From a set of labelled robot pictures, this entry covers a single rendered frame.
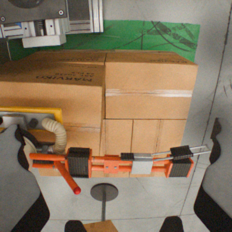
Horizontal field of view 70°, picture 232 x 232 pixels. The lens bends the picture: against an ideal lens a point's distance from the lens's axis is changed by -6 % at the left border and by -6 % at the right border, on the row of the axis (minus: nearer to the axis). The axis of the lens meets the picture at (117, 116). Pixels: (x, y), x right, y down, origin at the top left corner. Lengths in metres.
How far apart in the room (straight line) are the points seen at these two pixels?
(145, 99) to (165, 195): 1.96
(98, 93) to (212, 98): 1.51
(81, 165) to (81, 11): 1.12
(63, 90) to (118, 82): 0.48
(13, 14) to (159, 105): 0.97
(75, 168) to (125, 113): 0.70
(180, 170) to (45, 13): 0.67
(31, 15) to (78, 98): 0.35
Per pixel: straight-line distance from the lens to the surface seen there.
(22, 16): 0.65
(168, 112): 1.29
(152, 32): 1.67
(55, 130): 0.63
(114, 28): 1.63
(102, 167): 0.63
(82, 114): 0.79
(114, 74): 1.13
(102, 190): 2.61
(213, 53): 1.90
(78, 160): 0.60
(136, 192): 2.72
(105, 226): 2.04
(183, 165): 0.65
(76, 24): 1.43
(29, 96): 0.82
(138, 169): 0.63
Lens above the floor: 1.63
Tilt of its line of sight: 61 degrees down
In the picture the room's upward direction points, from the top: 177 degrees clockwise
